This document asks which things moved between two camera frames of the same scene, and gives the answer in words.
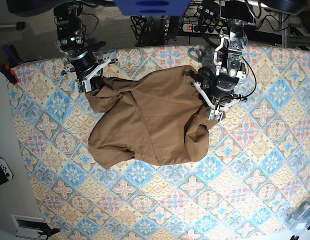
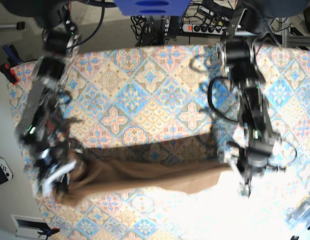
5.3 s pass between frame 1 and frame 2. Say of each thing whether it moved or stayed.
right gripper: moved
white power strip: stayed
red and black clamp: stayed
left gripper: moved
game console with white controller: stayed
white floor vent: stayed
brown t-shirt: moved
